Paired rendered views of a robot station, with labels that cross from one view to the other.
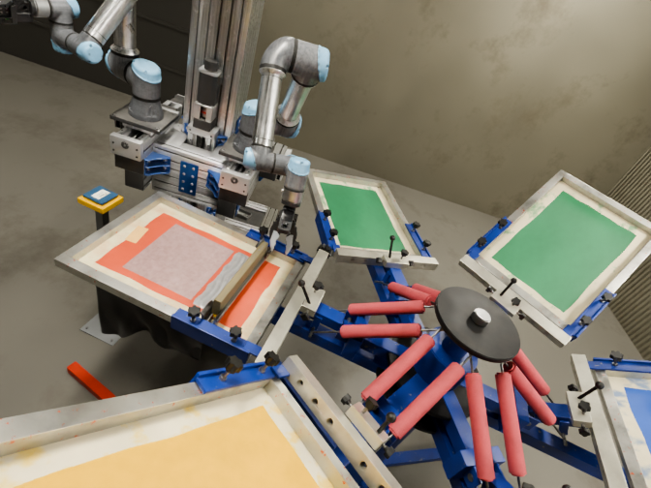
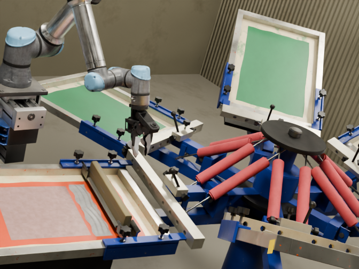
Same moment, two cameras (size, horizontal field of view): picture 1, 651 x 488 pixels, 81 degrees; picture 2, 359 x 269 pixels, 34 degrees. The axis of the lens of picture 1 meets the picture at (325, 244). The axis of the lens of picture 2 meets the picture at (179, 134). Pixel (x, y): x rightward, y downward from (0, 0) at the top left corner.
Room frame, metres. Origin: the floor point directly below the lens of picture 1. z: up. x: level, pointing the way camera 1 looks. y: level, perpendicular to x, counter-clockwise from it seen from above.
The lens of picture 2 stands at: (-0.69, 1.38, 2.28)
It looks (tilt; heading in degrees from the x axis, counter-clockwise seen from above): 24 degrees down; 322
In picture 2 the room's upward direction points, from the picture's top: 17 degrees clockwise
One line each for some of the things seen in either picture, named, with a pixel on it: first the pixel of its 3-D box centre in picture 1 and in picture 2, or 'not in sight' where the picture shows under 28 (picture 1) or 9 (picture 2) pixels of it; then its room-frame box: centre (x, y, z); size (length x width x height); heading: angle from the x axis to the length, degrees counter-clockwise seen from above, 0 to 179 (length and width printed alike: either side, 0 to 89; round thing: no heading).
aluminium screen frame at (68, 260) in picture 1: (197, 261); (57, 206); (1.09, 0.47, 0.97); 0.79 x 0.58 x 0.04; 86
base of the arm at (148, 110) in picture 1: (146, 104); not in sight; (1.56, 1.01, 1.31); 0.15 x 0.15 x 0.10
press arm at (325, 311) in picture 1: (322, 313); (184, 193); (1.04, -0.09, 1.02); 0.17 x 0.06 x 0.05; 86
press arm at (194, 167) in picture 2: (378, 273); (163, 155); (1.57, -0.32, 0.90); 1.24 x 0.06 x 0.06; 26
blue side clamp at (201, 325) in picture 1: (212, 334); (140, 245); (0.79, 0.25, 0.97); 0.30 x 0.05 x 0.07; 86
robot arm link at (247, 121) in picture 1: (256, 116); (21, 45); (1.64, 0.52, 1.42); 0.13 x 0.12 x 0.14; 113
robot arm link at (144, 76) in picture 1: (145, 77); not in sight; (1.57, 1.02, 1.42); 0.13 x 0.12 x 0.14; 72
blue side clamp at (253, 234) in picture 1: (275, 249); (92, 168); (1.35, 0.21, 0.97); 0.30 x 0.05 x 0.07; 86
